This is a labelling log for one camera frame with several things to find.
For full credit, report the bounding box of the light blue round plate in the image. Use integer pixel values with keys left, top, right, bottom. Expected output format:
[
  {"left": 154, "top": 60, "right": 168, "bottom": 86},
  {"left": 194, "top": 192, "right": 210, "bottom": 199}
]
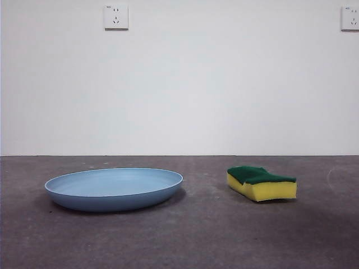
[{"left": 44, "top": 167, "right": 185, "bottom": 212}]

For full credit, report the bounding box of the yellow sponge with green pad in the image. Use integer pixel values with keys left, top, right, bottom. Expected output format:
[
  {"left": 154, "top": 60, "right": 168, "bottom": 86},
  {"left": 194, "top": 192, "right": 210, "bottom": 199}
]
[{"left": 226, "top": 165, "right": 297, "bottom": 202}]

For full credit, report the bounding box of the white wall socket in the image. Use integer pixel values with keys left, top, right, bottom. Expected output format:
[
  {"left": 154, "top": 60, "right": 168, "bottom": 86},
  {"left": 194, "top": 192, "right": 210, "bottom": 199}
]
[
  {"left": 104, "top": 3, "right": 130, "bottom": 31},
  {"left": 340, "top": 6, "right": 359, "bottom": 32}
]

